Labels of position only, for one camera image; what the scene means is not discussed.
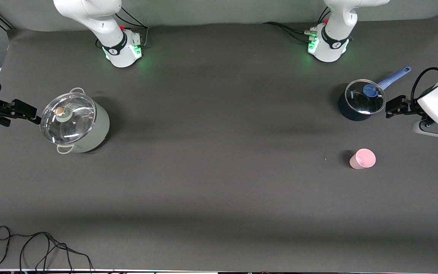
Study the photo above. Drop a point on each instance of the glass saucepan lid, blue knob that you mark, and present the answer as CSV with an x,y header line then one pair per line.
x,y
359,102

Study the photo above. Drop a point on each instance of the glass pot lid, gold knob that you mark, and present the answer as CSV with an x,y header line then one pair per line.
x,y
67,122

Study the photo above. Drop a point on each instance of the grey-green cooking pot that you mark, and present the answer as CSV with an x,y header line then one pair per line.
x,y
98,129

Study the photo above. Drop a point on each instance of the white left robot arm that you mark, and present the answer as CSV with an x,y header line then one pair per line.
x,y
329,45

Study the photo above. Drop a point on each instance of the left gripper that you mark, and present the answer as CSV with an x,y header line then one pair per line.
x,y
411,107

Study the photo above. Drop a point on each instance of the pink plastic cup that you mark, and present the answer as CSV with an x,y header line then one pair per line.
x,y
363,160

